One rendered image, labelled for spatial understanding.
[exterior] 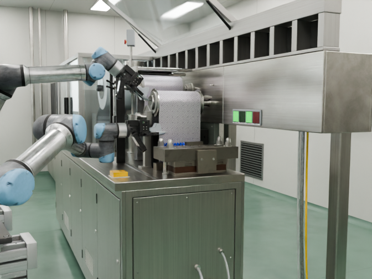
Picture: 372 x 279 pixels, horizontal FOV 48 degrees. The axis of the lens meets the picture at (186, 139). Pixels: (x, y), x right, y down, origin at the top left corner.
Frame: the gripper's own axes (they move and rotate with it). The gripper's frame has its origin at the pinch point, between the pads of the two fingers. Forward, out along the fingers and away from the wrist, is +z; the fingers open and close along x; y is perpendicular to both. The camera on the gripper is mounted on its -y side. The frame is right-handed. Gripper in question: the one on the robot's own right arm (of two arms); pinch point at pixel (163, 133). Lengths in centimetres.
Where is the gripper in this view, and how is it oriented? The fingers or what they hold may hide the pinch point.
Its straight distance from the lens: 218.7
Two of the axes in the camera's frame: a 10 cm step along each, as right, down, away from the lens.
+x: -4.0, -0.8, 9.1
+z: 9.2, -0.3, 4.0
